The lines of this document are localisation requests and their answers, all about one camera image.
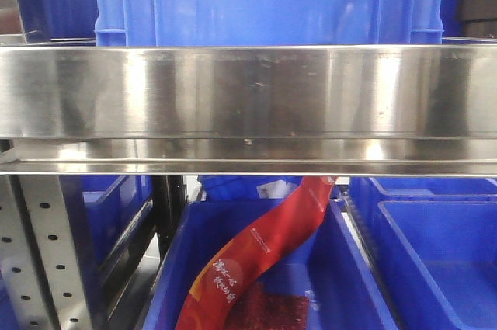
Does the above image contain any blue bin centre bottom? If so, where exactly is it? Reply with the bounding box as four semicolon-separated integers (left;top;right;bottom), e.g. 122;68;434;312
143;199;397;329

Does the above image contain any blue bin right bottom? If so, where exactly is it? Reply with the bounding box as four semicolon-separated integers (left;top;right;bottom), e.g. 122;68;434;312
349;177;496;329

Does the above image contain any blue bin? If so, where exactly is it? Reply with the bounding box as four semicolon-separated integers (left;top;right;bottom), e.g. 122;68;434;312
349;177;496;329
81;175;152;264
143;199;397;329

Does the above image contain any red snack bag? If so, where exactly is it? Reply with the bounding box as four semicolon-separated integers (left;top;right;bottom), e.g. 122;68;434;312
176;176;337;329

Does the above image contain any perforated steel upright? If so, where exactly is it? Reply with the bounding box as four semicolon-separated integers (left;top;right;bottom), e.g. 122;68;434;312
1;175;98;329

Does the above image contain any blue bin left bottom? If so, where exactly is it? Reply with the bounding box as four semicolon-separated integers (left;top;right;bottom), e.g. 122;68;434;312
81;175;152;264

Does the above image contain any large blue crate on shelf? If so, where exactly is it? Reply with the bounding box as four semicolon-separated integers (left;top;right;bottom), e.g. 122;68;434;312
95;0;443;46

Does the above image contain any stainless steel shelf rail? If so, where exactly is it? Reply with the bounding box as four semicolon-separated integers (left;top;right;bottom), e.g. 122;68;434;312
1;44;496;177

